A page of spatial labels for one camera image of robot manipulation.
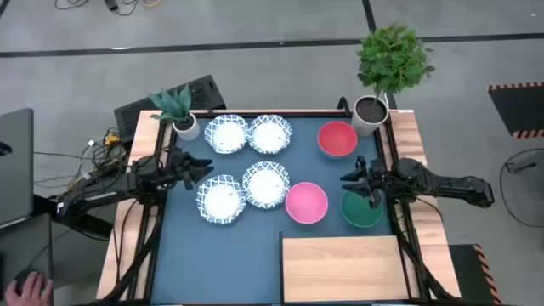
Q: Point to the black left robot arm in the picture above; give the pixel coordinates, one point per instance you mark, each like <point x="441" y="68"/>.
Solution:
<point x="106" y="191"/>

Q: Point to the black perforated panel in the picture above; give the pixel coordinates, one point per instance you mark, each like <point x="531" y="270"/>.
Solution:
<point x="204" y="93"/>

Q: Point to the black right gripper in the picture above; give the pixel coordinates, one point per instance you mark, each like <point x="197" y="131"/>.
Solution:
<point x="382" y="180"/>

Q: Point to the snake plant in white pot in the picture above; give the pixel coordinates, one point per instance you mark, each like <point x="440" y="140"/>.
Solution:
<point x="187" y="127"/>

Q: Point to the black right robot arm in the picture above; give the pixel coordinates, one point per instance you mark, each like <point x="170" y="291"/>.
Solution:
<point x="446" y="187"/>

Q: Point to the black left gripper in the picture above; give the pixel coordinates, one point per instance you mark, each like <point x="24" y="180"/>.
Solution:
<point x="178" y="170"/>

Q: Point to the red plastic bowl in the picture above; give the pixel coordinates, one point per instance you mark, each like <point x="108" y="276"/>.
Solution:
<point x="338" y="138"/>

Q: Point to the black computer mouse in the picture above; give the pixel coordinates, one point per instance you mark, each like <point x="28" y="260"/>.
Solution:
<point x="22" y="276"/>

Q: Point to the yellow plug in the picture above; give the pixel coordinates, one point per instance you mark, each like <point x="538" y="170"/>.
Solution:
<point x="111" y="139"/>

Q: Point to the grey metal stand foot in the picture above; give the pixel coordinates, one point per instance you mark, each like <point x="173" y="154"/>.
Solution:
<point x="527" y="163"/>

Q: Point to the blue patterned paper bowl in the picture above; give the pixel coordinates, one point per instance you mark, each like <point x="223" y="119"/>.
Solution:
<point x="221" y="200"/>
<point x="270" y="135"/>
<point x="266" y="185"/>
<point x="226" y="135"/>

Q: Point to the grey laptop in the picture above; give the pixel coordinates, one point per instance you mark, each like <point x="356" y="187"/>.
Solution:
<point x="17" y="170"/>

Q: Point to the wooden board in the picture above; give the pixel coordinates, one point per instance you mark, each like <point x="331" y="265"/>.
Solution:
<point x="340" y="268"/>

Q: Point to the black hazard striped floor mat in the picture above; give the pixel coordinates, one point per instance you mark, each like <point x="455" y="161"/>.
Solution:
<point x="518" y="110"/>
<point x="469" y="276"/>

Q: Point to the dark grey desk pad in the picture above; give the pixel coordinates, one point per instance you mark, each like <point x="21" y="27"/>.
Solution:
<point x="25" y="246"/>

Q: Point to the person's hand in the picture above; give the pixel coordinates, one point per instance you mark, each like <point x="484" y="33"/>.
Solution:
<point x="32" y="293"/>

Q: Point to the blue table mat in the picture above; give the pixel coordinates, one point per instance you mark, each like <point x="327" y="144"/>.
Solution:
<point x="212" y="263"/>

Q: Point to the green plastic bowl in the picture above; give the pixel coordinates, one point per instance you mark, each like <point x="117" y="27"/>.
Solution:
<point x="357" y="213"/>

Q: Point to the leafy plant in grey pot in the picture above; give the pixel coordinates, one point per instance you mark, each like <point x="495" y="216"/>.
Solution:
<point x="370" y="112"/>

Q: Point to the pink plastic bowl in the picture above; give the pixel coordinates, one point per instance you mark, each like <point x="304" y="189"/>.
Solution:
<point x="306" y="203"/>

